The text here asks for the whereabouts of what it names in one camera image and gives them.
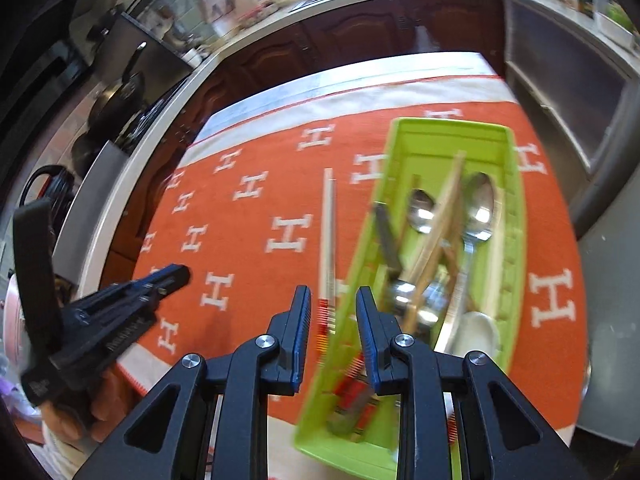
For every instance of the white kitchen countertop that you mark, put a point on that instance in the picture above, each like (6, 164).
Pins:
(165, 125)

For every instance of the hanging plastic bag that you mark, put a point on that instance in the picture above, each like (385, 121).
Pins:
(424, 40)

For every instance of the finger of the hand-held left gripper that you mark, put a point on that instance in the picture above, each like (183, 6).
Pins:
(155, 285)

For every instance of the black range hood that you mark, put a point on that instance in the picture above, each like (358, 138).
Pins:
(35, 70)

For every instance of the dark wooden kitchen cabinets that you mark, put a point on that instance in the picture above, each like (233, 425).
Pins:
(350, 25)

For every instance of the red striped light chopstick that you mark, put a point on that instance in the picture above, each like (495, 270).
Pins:
(327, 240)
(350, 390)

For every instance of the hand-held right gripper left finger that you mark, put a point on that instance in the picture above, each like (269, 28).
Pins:
(302, 340)

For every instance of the orange printed blanket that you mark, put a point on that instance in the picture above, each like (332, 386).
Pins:
(240, 240)

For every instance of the green plastic utensil tray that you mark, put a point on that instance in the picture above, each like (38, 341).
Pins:
(440, 145)

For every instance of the grey frosted cabinet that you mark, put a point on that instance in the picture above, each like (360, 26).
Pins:
(560, 60)

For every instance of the large metal spoon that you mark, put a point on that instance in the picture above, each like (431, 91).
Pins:
(480, 210)

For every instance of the person's left hand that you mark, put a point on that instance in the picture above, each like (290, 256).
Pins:
(100, 400)

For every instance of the white ceramic spoon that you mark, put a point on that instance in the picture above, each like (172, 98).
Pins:
(475, 332)

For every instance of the dark wok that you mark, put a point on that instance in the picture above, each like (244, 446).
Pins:
(117, 100)

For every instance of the plain metal spoon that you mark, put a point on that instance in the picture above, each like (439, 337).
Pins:
(432, 302)

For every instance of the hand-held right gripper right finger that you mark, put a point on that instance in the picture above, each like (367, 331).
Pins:
(367, 340)

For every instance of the stainless steel splash guard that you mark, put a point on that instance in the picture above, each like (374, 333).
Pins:
(155, 40)

